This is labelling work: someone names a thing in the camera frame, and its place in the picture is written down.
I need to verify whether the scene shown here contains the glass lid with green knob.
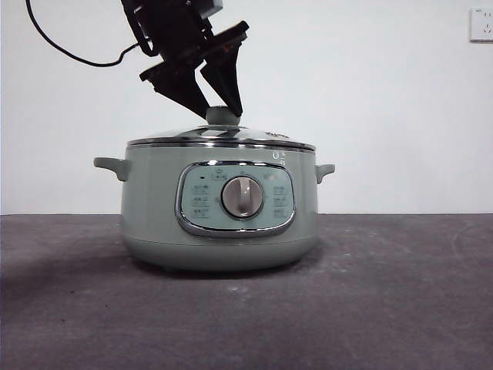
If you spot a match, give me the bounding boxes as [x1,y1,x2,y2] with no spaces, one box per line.
[126,106,315,152]

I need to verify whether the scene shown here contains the sage green electric cooking pot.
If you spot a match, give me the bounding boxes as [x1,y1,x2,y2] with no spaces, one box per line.
[93,147,336,274]

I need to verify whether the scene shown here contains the pale grey left wrist camera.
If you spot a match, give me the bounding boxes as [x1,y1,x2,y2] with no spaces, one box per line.
[186,0,225,19]

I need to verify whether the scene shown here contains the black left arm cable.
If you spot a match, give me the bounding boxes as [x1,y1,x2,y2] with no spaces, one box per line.
[25,0,146,68]

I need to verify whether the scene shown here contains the white wall socket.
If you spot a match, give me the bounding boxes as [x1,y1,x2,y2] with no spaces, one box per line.
[468,7,493,43]

